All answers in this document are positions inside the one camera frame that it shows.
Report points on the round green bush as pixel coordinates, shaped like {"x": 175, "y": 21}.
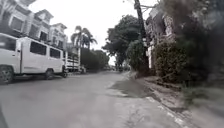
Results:
{"x": 170, "y": 61}

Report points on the leaning utility pole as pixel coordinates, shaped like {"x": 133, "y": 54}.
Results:
{"x": 141, "y": 33}

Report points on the white van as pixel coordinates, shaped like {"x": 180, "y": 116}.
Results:
{"x": 30, "y": 58}

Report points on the large green tree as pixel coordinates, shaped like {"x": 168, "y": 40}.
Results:
{"x": 123, "y": 36}

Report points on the pale building behind bushes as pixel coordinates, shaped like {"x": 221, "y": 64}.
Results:
{"x": 158, "y": 26}

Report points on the small green bush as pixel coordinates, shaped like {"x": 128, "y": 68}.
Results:
{"x": 136, "y": 55}

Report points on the palm tree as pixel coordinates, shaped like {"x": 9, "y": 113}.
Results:
{"x": 83, "y": 38}

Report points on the dark tall tree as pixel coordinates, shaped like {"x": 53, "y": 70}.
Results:
{"x": 200, "y": 36}

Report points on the white truck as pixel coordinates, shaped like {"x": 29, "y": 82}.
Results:
{"x": 73, "y": 61}

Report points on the dark hedge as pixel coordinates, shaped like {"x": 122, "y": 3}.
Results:
{"x": 93, "y": 60}

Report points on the dirt and grass verge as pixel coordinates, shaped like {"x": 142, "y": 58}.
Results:
{"x": 180, "y": 96}

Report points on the pale multi-storey building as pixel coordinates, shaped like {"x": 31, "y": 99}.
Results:
{"x": 30, "y": 26}

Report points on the grey concrete road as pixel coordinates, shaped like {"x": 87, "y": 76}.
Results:
{"x": 73, "y": 103}

